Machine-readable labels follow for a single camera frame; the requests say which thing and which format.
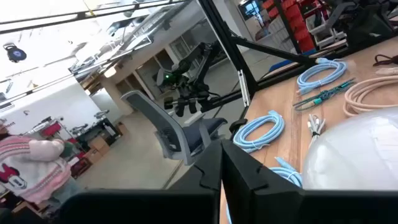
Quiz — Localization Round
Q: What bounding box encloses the grey office chair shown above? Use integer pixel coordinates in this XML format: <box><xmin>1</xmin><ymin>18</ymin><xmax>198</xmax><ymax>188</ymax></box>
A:
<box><xmin>120</xmin><ymin>90</ymin><xmax>228</xmax><ymax>166</ymax></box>

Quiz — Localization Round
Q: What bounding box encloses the black ceiling cord reel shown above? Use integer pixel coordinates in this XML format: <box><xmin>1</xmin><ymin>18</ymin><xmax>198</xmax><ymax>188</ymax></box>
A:
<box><xmin>2</xmin><ymin>43</ymin><xmax>27</xmax><ymax>63</ymax></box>

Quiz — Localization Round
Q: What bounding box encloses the person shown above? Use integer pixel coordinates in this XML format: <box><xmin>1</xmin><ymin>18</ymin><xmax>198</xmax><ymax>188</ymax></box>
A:
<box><xmin>0</xmin><ymin>119</ymin><xmax>83</xmax><ymax>215</ymax></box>

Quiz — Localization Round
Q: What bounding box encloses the teal braided cable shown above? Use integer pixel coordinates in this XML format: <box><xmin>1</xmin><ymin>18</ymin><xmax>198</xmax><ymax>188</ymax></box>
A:
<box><xmin>292</xmin><ymin>77</ymin><xmax>357</xmax><ymax>112</ymax></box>

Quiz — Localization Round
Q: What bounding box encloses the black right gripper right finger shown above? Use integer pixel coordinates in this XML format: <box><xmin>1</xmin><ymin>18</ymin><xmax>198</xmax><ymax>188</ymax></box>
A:
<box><xmin>221</xmin><ymin>139</ymin><xmax>398</xmax><ymax>224</ymax></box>

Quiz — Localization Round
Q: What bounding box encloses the white mushroom table lamp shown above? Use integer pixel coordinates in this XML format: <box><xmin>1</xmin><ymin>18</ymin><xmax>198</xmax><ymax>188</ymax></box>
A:
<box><xmin>301</xmin><ymin>107</ymin><xmax>398</xmax><ymax>190</ymax></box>

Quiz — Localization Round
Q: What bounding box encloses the red storage bin shelf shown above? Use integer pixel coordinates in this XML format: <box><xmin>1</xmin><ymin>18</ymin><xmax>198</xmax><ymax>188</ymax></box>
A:
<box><xmin>262</xmin><ymin>0</ymin><xmax>315</xmax><ymax>53</ymax></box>

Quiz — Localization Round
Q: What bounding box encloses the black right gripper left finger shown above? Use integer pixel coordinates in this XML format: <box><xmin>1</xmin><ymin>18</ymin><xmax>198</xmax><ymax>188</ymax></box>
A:
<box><xmin>58</xmin><ymin>139</ymin><xmax>223</xmax><ymax>224</ymax></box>

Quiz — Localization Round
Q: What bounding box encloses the dark maroon cable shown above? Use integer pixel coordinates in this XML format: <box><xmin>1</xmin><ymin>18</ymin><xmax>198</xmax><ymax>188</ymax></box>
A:
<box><xmin>373</xmin><ymin>54</ymin><xmax>398</xmax><ymax>67</ymax></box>

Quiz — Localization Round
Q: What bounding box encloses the brown cardboard box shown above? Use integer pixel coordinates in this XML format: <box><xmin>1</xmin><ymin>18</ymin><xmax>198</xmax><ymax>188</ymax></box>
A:
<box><xmin>83</xmin><ymin>136</ymin><xmax>111</xmax><ymax>165</ymax></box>

